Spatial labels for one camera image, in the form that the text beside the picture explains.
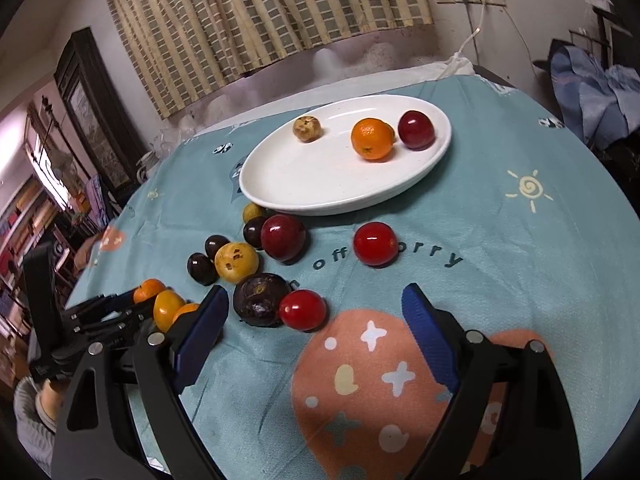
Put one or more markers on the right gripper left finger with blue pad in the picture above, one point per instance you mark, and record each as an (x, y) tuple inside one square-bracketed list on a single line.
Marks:
[(166, 364)]

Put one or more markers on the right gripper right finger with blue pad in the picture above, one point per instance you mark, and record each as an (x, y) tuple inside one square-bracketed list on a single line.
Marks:
[(508, 416)]

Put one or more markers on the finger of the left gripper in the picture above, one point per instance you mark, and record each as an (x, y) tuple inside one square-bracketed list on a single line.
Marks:
[(112, 327), (98, 307)]

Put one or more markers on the small olive yellow fruit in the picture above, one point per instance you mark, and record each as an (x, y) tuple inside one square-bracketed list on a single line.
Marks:
[(252, 211)]

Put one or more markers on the grey knit sleeve forearm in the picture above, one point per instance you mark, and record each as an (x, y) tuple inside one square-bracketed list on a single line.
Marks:
[(37, 439)]

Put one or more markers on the person's left hand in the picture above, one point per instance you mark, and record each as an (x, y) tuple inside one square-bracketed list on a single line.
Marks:
[(50, 400)]

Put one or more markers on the orange tangerine near finger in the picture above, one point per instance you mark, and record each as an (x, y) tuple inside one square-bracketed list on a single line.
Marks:
[(187, 308)]

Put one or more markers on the yellow orange tangerine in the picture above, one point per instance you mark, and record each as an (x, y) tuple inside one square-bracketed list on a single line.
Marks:
[(166, 304)]

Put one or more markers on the orange tangerine far left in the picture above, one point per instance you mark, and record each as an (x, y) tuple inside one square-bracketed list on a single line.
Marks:
[(148, 289)]

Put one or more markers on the dark purple passion fruit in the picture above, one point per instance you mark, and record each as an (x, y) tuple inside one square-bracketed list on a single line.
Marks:
[(257, 298)]

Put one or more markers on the yellow spotted fruit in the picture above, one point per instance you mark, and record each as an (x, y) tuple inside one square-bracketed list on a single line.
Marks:
[(235, 261)]

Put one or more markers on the bright red round fruit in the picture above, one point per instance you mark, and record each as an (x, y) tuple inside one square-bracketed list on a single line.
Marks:
[(375, 244)]

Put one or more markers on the teal patterned tablecloth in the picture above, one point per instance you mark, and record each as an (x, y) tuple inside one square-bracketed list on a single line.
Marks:
[(518, 231)]

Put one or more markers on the dark red plum near plate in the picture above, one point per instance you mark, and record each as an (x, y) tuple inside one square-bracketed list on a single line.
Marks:
[(283, 237)]

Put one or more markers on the white oval plate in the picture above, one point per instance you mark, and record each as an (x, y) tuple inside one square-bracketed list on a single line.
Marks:
[(327, 176)]

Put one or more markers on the orange tangerine on plate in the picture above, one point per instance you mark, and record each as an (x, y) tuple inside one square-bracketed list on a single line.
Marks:
[(372, 139)]

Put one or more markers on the dark red plum on plate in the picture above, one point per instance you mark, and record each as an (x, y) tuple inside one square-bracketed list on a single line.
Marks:
[(416, 130)]

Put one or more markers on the brown spotted small fruit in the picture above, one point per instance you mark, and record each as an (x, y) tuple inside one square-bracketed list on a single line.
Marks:
[(307, 128)]

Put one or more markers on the blue clothing pile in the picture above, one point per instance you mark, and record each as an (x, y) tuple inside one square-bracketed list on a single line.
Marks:
[(599, 106)]

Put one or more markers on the checkered beige curtain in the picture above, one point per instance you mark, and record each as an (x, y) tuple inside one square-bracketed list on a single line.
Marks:
[(185, 50)]

